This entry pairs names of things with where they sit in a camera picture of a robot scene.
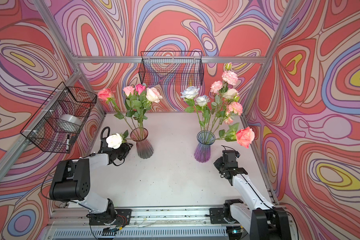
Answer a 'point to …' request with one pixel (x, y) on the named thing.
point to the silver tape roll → (72, 118)
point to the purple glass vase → (202, 151)
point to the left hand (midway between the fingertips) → (133, 145)
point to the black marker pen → (68, 143)
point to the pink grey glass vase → (144, 149)
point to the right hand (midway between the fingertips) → (218, 165)
